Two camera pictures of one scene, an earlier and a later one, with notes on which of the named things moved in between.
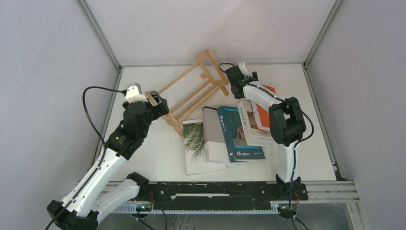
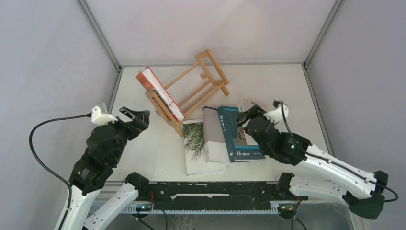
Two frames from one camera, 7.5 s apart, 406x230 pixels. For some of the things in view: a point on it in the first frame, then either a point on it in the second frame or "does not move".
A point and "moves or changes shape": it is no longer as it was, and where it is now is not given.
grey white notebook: [213, 136] does not move
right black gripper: [254, 75] -> [242, 117]
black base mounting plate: [221, 196] does not move
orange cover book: [262, 114] moves or changes shape
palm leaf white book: [194, 140] does not move
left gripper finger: [156, 96] -> [143, 115]
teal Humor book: [235, 139] does not move
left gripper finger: [162, 108] -> [138, 126]
